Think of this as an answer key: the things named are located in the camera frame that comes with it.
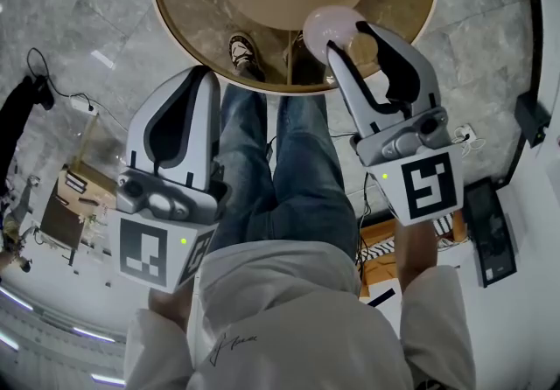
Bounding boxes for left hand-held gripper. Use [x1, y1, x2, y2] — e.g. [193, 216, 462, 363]
[114, 66, 231, 293]

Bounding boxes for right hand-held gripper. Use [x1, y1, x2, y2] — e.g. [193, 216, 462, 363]
[325, 21, 465, 227]

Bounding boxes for small pink round object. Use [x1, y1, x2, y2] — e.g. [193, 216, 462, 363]
[302, 5, 382, 79]

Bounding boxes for person's left forearm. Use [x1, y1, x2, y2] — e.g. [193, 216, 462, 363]
[148, 281, 198, 332]

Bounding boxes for person's right forearm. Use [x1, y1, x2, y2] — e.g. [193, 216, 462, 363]
[393, 217, 441, 293]

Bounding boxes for white power strip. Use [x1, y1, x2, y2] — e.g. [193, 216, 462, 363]
[454, 123, 476, 144]
[69, 95, 98, 115]

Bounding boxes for person's right shoe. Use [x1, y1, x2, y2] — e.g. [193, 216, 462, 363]
[283, 29, 307, 70]

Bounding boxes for person's shoe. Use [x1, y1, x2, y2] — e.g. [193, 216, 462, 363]
[227, 31, 266, 81]
[283, 29, 307, 70]

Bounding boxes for person's left shoe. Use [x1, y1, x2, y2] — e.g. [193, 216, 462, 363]
[227, 31, 266, 81]

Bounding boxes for person's blue jeans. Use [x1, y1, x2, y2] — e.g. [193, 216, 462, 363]
[205, 81, 360, 262]

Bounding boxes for black box device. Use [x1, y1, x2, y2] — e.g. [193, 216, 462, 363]
[514, 90, 552, 149]

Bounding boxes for black flat electronic device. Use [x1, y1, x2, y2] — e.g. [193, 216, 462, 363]
[463, 178, 517, 289]

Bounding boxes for orange sofa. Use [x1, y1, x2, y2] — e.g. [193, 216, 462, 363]
[358, 212, 473, 298]

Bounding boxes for person's light grey sweatshirt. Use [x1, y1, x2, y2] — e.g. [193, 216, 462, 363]
[124, 239, 478, 390]

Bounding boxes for white cable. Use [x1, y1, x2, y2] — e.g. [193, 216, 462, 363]
[452, 128, 487, 157]

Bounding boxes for black cable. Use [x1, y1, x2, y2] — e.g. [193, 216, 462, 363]
[26, 46, 75, 99]

